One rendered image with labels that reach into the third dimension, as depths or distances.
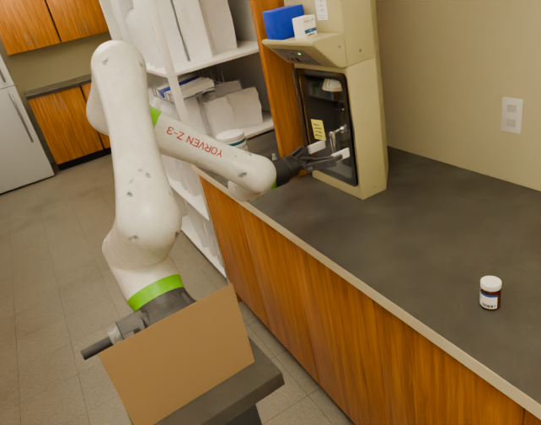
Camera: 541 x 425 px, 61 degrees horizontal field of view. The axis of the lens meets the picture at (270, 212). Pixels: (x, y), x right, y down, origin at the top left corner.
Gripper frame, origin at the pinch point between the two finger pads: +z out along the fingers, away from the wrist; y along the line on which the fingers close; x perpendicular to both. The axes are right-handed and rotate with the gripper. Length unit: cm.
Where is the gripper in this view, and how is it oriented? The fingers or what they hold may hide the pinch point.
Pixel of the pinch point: (334, 148)
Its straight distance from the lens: 158.6
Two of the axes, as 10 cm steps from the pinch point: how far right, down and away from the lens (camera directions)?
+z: 8.5, -3.8, 3.6
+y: -4.9, -3.3, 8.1
